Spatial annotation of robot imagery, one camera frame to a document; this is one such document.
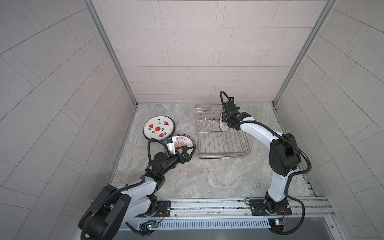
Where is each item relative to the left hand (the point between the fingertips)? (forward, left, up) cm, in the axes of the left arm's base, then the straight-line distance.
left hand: (194, 148), depth 77 cm
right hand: (+25, -20, -2) cm, 32 cm away
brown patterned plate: (+11, +8, -12) cm, 18 cm away
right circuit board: (-31, -39, -14) cm, 51 cm away
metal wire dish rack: (+9, -11, -11) cm, 18 cm away
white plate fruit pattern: (+20, +24, -11) cm, 34 cm away
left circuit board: (-32, +18, -10) cm, 38 cm away
